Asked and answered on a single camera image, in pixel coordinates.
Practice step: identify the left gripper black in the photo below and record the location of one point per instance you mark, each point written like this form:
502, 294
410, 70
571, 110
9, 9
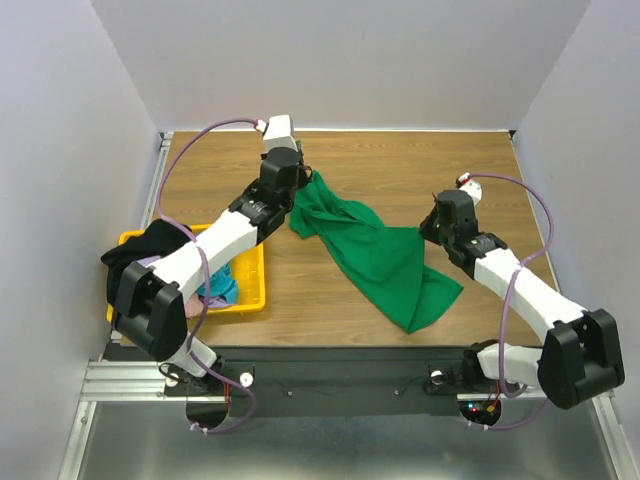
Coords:
304, 180

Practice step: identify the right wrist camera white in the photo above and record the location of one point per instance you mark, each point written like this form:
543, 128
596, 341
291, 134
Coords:
467, 184

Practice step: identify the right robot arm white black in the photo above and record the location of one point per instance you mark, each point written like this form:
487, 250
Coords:
580, 356

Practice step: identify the left side aluminium rail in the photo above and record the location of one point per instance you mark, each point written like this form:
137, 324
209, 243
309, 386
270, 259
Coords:
166, 139

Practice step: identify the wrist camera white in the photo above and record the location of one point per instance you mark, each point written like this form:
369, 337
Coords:
277, 132
467, 184

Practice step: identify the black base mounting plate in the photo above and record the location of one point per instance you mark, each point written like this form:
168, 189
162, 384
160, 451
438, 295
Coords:
330, 382

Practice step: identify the yellow plastic tray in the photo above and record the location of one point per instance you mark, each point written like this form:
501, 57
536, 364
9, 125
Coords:
249, 271

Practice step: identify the green t shirt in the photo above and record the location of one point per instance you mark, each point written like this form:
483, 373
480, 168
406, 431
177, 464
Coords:
386, 264

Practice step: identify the black t shirt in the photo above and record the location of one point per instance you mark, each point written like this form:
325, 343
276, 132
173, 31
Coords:
160, 238

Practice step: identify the lilac t shirt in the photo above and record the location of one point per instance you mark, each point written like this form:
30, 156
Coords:
145, 262

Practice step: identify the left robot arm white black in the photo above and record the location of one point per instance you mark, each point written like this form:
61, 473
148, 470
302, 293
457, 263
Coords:
149, 304

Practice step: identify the teal t shirt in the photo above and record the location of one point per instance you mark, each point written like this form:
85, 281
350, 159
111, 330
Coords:
224, 290

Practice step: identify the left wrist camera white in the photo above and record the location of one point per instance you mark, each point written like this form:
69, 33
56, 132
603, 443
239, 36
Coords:
277, 132

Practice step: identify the aluminium frame rail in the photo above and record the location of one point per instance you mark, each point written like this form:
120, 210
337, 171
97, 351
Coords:
127, 378

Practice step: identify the pink t shirt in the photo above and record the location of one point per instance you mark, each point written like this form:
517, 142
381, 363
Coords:
194, 307

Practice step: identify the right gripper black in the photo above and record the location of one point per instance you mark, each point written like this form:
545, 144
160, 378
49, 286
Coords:
430, 228

